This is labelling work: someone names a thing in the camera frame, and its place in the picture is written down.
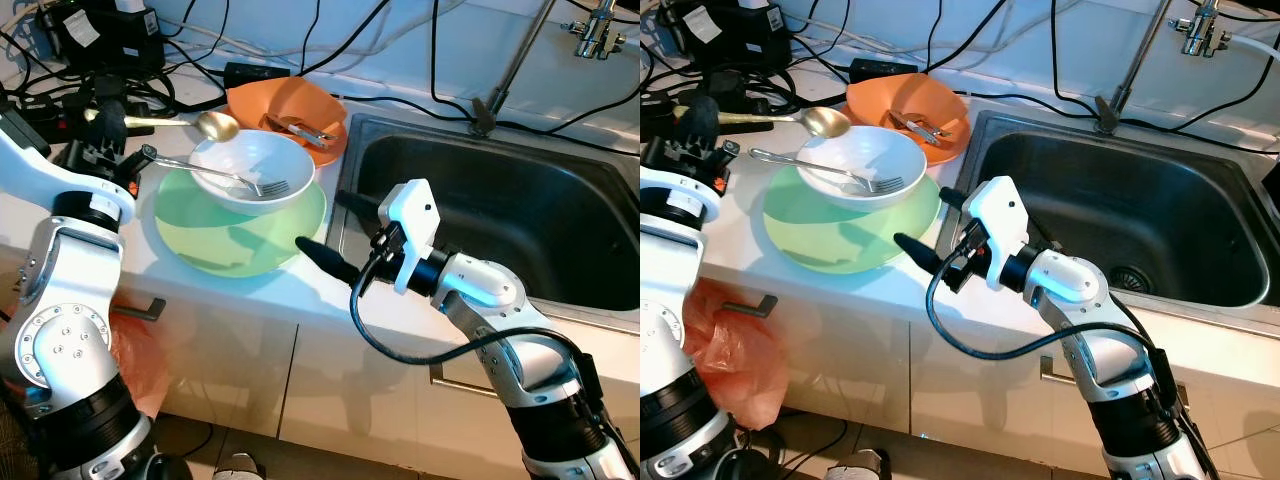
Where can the metal faucet pipe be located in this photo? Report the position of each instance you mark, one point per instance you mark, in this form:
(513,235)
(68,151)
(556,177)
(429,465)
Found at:
(1108,112)
(487,115)

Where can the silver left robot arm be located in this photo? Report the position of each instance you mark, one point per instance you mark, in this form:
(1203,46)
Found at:
(665,300)
(65,270)

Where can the chrome water valve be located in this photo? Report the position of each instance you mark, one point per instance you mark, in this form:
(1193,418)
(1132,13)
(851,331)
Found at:
(597,35)
(1205,35)

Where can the black adapter brick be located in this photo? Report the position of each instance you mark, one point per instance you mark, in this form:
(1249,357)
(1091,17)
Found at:
(255,75)
(885,70)

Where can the cream kitchen cabinet door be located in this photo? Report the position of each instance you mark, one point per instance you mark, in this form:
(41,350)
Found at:
(850,370)
(230,370)

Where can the stainless steel sink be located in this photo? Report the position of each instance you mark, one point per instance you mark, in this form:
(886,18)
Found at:
(1150,200)
(500,210)

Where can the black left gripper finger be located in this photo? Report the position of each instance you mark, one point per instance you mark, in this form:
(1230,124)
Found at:
(706,125)
(110,125)

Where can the cream kitchen drawer front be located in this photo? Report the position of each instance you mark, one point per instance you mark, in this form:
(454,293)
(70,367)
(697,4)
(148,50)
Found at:
(980,410)
(380,420)

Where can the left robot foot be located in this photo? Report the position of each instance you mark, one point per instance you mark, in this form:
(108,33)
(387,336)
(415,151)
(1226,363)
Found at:
(240,468)
(860,466)

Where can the orange plastic plate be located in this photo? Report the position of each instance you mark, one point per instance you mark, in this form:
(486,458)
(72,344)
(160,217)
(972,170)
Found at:
(955,150)
(335,152)

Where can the orange plastic bowl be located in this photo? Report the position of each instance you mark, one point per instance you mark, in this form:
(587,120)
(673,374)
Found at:
(290,95)
(910,92)

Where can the light green plate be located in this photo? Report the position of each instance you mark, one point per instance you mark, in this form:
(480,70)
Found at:
(230,245)
(840,245)

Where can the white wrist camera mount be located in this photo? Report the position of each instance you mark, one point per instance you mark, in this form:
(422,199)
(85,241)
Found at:
(410,205)
(1000,205)
(660,180)
(25,160)

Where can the black power supply box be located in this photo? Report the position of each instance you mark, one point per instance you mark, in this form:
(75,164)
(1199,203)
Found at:
(730,45)
(110,45)

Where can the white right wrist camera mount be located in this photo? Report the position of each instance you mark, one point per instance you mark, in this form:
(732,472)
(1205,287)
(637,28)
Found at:
(410,205)
(1000,205)

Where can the gold metal spoon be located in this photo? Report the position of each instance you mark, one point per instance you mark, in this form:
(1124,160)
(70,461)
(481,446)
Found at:
(828,122)
(218,126)

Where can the silver brown kitchen utensil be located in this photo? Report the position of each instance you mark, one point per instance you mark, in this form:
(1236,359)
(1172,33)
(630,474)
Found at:
(300,130)
(920,128)

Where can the white ceramic bowl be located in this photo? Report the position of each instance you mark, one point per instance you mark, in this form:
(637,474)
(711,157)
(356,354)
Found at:
(860,150)
(250,150)

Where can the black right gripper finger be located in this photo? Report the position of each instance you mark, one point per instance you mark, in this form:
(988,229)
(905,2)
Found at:
(328,262)
(360,206)
(925,256)
(956,199)

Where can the black power strip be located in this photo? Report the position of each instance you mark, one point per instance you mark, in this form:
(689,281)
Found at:
(45,112)

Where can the silver metal fork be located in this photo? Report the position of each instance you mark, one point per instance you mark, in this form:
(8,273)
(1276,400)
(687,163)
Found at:
(885,184)
(270,187)

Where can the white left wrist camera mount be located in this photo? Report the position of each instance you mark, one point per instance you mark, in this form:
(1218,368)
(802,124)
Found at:
(660,180)
(25,160)

